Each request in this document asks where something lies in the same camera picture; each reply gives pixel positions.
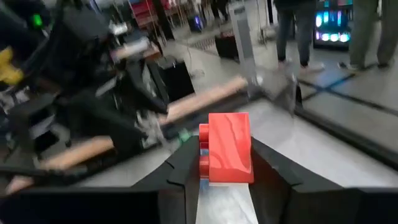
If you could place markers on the large red toy brick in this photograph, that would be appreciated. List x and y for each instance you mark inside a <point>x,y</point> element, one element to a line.
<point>230,146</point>

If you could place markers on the small black computer case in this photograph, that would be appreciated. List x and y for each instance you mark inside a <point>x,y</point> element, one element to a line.
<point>199,23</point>

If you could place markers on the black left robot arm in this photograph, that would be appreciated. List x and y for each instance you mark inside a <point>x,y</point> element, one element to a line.
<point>93,118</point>

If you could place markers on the wooden table side board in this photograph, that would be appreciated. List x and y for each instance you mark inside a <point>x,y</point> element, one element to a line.
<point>202,99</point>

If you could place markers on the glowing desktop computer case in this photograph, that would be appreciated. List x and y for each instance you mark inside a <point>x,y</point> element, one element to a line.
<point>332,28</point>

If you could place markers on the person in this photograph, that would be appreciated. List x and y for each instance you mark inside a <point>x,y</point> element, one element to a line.
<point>367,31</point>
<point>292,31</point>

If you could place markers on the black equipment box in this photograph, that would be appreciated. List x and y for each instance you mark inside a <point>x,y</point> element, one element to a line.
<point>226,45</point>
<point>175,81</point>

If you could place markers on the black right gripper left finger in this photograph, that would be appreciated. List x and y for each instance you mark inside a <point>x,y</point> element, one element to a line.
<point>180,186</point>

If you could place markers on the clear plastic bin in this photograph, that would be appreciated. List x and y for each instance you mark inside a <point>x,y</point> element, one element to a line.
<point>273,90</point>

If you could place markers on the red storage bins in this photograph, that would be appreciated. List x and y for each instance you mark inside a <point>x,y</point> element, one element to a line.
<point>144,12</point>

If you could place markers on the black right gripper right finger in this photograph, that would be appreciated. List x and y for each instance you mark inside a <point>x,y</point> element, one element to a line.
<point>273,193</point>

